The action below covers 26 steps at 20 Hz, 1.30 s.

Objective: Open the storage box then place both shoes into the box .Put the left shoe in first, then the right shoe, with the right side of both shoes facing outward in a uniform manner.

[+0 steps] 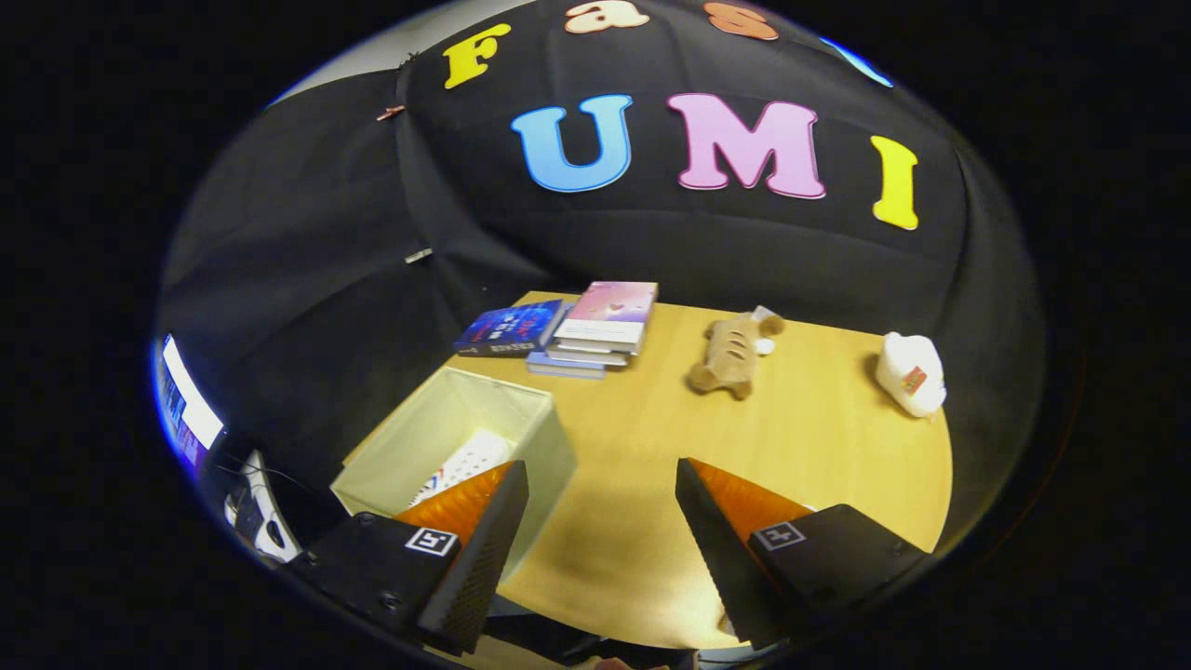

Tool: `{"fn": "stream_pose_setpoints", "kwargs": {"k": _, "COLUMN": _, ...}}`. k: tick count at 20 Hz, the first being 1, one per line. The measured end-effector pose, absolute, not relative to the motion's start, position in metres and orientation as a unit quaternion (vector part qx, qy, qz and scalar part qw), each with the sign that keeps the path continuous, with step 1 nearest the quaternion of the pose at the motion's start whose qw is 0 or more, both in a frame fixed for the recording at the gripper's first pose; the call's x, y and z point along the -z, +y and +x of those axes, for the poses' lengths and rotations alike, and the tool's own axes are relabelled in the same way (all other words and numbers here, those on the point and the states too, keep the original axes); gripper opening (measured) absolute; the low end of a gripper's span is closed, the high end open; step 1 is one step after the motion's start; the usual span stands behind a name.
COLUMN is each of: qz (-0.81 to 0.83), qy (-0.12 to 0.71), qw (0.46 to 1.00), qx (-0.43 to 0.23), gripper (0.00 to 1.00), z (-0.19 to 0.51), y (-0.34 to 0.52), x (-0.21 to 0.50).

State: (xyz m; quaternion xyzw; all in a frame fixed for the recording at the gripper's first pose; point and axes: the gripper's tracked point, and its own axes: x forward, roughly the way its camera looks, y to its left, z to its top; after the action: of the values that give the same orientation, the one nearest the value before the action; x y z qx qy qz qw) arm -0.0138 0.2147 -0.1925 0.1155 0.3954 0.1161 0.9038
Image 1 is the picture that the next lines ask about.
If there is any brown plush toy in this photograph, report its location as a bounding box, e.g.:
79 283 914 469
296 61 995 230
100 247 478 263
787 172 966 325
687 307 785 401

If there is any pale green fabric storage box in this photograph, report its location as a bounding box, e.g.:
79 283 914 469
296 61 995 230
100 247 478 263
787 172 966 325
330 366 578 583

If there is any computer monitor screen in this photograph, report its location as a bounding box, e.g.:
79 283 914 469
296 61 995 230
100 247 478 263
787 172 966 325
154 335 225 468

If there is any pink cover book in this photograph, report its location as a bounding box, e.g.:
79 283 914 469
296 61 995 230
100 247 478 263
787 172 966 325
553 282 659 355

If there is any white thin book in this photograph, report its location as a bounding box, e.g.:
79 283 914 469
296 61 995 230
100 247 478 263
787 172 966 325
544 343 630 367

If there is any light blue book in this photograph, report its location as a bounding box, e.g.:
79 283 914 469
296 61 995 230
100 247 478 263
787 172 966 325
527 351 608 381

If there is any black backdrop cloth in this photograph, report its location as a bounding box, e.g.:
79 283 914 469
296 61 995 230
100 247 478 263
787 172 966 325
154 0 1048 559

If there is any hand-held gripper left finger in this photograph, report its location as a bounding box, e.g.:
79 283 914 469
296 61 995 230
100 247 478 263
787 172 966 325
287 461 530 654

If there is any white perforated shoe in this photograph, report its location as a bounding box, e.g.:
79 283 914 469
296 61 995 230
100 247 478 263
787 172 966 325
409 430 513 508

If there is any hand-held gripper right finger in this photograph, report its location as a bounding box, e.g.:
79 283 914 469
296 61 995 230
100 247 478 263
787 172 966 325
675 457 933 651

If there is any white plastic device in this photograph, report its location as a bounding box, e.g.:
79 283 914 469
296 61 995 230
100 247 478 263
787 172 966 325
223 451 301 564

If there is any white plush toy red label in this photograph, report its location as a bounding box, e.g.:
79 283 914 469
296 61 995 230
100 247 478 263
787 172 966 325
875 332 948 419

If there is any dark blue book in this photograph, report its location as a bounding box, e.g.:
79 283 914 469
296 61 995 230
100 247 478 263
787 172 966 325
454 300 565 358

